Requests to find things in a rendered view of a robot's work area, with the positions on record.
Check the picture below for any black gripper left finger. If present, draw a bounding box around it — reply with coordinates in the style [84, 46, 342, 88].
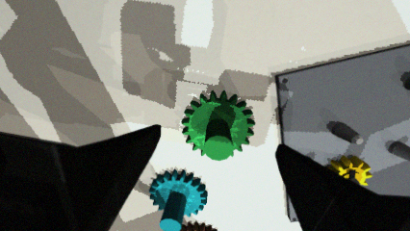
[0, 124, 161, 231]

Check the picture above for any yellow gear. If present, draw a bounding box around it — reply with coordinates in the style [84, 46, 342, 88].
[328, 156, 372, 186]

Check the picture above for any green gear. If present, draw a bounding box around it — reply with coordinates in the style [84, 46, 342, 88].
[181, 90, 255, 161]

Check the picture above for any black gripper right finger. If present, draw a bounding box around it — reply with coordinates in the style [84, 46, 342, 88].
[274, 144, 410, 231]

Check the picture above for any teal gear with shaft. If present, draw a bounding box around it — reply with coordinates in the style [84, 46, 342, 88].
[149, 169, 208, 231]

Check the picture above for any brown gear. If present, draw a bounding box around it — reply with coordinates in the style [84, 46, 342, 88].
[180, 221, 218, 231]

